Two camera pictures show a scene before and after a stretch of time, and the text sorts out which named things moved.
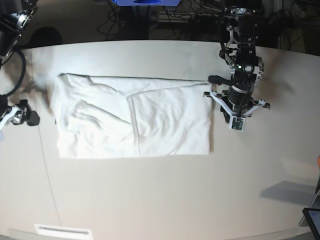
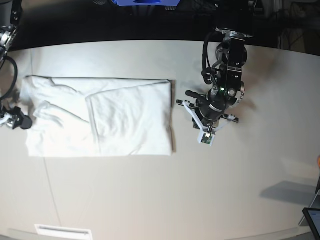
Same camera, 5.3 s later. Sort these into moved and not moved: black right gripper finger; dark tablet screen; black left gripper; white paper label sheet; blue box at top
Moved: black left gripper; black right gripper finger
Not moved: white paper label sheet; dark tablet screen; blue box at top
